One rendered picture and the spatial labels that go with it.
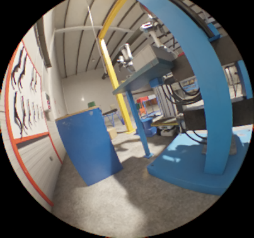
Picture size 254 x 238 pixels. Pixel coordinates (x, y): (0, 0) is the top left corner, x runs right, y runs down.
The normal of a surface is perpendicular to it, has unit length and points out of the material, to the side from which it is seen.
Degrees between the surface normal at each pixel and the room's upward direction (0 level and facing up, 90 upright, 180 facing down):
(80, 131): 90
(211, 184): 0
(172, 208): 0
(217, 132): 90
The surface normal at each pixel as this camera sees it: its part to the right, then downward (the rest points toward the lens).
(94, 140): 0.51, -0.15
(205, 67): -0.80, 0.29
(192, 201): -0.32, -0.95
